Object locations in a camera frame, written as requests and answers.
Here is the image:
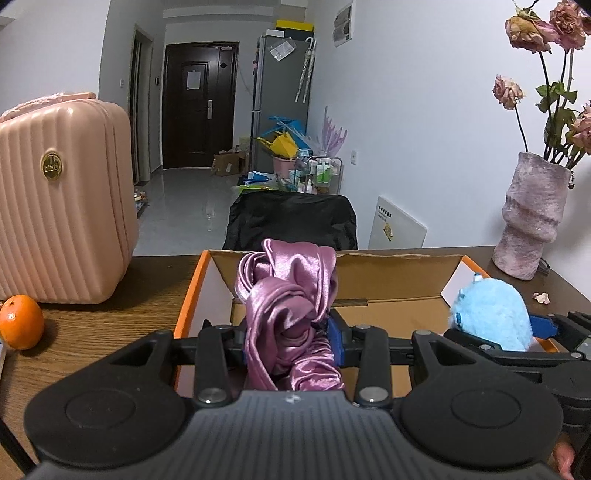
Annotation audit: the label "pile of colourful packets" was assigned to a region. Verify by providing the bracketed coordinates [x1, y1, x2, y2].
[238, 171, 282, 192]

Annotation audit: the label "orange cardboard box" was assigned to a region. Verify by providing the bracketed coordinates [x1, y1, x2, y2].
[173, 249, 561, 400]

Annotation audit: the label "white board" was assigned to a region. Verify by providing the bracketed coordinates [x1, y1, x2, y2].
[368, 195, 428, 251]

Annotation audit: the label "blue plastic rack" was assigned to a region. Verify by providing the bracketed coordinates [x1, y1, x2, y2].
[268, 115, 308, 148]

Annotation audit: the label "grey refrigerator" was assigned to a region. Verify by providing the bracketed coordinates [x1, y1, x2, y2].
[250, 34, 311, 174]

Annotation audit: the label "purple feather wings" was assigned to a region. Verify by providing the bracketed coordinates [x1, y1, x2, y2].
[307, 106, 348, 160]

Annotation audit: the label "interior door frame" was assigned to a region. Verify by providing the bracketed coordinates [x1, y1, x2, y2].
[130, 25, 154, 185]

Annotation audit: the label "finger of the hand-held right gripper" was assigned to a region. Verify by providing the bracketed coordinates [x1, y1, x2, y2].
[443, 329, 587, 370]
[529, 311, 591, 358]

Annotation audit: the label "pink ribbed suitcase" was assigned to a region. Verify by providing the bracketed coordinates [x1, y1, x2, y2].
[0, 91, 139, 305]

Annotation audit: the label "pink textured vase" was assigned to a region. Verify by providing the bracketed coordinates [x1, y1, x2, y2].
[492, 151, 574, 281]

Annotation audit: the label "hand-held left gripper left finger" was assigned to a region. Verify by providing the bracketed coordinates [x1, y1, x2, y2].
[108, 323, 252, 408]

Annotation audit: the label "purple satin cloth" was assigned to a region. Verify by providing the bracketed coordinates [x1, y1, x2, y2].
[234, 239, 345, 393]

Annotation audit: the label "white wall panel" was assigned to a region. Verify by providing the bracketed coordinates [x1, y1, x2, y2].
[332, 2, 355, 47]

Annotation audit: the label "dried pink rose bouquet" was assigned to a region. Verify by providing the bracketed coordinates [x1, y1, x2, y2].
[492, 0, 591, 171]

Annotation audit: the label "yellow plastic container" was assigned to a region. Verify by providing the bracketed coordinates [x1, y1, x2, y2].
[257, 133, 298, 158]

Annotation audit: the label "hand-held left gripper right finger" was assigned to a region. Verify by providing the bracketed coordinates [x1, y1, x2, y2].
[324, 310, 467, 409]

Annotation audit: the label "white trolley with bottles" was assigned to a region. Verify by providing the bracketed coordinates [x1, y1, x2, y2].
[289, 156, 343, 195]

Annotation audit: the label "blue plush toy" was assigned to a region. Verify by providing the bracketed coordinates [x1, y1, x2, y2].
[445, 273, 533, 352]

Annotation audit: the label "orange fruit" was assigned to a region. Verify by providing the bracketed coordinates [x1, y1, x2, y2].
[0, 294, 45, 350]

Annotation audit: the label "dark entrance door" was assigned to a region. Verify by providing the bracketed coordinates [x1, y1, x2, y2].
[161, 41, 241, 170]

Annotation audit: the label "brown cardboard box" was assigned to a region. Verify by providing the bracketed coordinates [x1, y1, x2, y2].
[211, 152, 247, 177]

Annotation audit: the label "person's right hand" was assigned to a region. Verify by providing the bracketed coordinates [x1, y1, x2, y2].
[553, 440, 576, 476]

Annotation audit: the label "white folded umbrella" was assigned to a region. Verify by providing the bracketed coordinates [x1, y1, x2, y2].
[295, 38, 317, 103]

